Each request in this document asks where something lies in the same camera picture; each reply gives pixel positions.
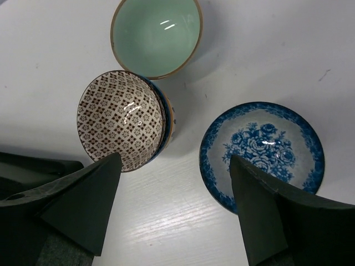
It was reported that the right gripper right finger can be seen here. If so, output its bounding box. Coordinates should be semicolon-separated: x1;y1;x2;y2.
230;155;354;265

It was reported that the blue triangle patterned bowl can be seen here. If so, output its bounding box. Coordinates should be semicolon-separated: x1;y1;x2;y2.
140;75;171;162

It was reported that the blue floral bowl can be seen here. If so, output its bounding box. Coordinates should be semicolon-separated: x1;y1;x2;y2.
199;101;325;214

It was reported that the brown patterned bowl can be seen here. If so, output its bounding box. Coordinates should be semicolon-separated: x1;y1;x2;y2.
77;70;165;172

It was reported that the mint green bowl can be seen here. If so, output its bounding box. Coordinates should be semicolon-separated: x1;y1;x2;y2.
110;1;203;80

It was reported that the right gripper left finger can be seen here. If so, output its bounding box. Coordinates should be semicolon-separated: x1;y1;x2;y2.
1;153;122;265

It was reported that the black plastic drain tray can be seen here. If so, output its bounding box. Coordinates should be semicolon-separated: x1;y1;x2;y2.
1;152;84;200

